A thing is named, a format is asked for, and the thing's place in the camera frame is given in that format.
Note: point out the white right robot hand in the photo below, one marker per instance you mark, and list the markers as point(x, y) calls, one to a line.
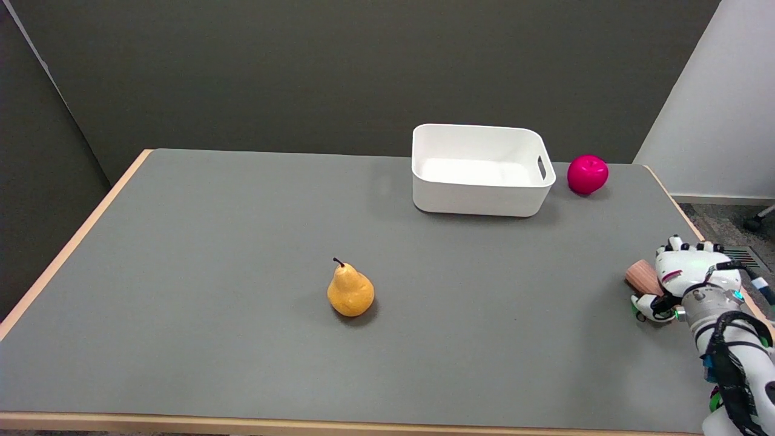
point(687, 278)

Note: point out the wooden cylinder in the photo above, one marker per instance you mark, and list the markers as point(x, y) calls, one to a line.
point(643, 277)

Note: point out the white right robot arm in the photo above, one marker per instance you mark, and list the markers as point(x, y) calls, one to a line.
point(735, 369)

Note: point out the black chair caster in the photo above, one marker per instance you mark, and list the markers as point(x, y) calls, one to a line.
point(758, 219)

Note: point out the red apple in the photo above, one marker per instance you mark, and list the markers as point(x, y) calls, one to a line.
point(587, 174)

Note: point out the white plastic bin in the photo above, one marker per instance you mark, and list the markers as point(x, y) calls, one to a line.
point(480, 171)

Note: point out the yellow pear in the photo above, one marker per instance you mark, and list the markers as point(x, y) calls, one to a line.
point(350, 292)

